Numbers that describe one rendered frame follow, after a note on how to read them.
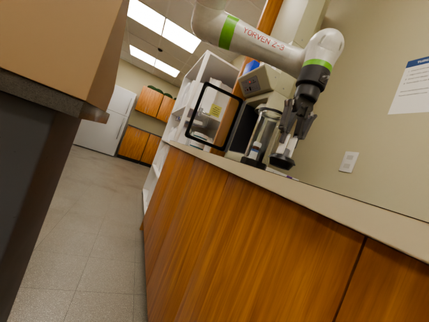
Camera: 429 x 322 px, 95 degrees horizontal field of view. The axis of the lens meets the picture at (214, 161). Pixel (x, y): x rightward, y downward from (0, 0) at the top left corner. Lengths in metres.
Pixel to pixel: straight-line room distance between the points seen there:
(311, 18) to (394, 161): 0.90
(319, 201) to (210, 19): 0.73
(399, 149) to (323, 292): 0.90
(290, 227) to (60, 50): 0.57
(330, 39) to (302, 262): 0.63
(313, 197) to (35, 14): 0.60
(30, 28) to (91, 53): 0.10
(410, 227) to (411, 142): 0.89
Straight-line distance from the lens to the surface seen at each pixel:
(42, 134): 0.61
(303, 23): 1.46
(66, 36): 0.54
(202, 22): 0.89
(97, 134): 5.94
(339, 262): 0.38
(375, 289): 0.36
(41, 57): 0.54
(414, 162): 1.15
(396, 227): 0.32
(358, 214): 0.34
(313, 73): 0.73
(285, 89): 1.29
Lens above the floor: 0.92
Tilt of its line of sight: 1 degrees down
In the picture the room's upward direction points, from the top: 21 degrees clockwise
